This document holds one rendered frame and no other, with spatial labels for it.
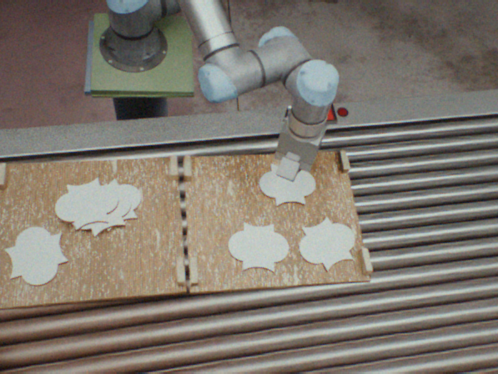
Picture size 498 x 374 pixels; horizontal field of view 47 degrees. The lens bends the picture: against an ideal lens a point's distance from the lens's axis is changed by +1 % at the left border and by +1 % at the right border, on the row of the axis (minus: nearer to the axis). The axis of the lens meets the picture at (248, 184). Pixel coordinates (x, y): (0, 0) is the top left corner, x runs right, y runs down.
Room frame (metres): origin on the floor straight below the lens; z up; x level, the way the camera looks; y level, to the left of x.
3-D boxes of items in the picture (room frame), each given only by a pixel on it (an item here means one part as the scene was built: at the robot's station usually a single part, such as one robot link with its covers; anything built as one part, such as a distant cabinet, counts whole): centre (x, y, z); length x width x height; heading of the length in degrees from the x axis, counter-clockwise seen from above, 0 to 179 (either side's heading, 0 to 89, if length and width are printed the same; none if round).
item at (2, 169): (0.60, 0.56, 0.95); 0.06 x 0.02 x 0.03; 16
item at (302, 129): (0.72, -0.09, 1.21); 0.08 x 0.08 x 0.05
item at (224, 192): (0.63, -0.07, 0.93); 0.41 x 0.35 x 0.02; 105
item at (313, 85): (0.72, -0.09, 1.29); 0.09 x 0.08 x 0.11; 38
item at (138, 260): (0.52, 0.34, 0.93); 0.41 x 0.35 x 0.02; 106
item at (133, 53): (1.10, 0.39, 0.96); 0.15 x 0.15 x 0.10
